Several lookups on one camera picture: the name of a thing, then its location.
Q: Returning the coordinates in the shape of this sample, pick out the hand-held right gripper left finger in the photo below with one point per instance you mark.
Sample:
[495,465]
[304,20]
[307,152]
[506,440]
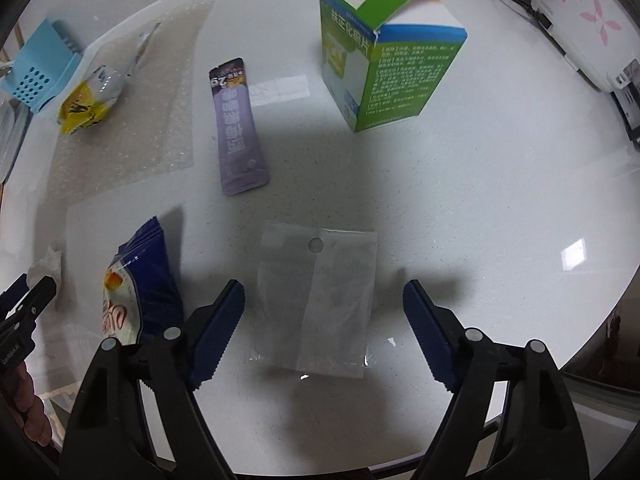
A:
[216,336]

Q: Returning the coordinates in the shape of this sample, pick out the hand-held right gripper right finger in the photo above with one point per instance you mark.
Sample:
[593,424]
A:
[429,336]

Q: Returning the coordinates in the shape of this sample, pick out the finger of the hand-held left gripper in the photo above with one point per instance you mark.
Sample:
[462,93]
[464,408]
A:
[30,305]

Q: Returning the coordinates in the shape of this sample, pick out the dark blue cookie wrapper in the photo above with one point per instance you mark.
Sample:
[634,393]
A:
[150,280]

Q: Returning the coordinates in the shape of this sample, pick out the clear plastic bag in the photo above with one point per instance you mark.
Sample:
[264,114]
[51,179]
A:
[320,310]

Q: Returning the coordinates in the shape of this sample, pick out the person's left hand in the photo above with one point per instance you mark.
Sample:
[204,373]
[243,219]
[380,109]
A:
[25,410]

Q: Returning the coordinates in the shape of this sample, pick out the crumpled white tissue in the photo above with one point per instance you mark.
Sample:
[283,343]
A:
[47,262]

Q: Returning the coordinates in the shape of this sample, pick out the purple stick sachet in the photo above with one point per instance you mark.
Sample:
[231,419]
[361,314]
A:
[237,140]

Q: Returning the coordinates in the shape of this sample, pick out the bubble wrap sheet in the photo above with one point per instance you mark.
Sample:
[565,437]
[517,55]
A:
[150,130]

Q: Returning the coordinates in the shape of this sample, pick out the yellow and silver snack wrapper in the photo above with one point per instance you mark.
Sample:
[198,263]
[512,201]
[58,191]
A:
[95,95]

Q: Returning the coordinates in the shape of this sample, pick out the blue perforated utensil holder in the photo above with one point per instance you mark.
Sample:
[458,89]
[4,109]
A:
[35,70]

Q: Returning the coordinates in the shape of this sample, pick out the clear tape strip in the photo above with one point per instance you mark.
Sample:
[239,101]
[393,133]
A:
[280,91]

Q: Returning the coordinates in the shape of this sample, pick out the green and blue carton box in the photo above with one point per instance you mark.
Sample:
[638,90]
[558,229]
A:
[400,75]

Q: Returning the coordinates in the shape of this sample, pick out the white rice cooker pink flowers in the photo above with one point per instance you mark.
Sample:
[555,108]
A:
[585,15]

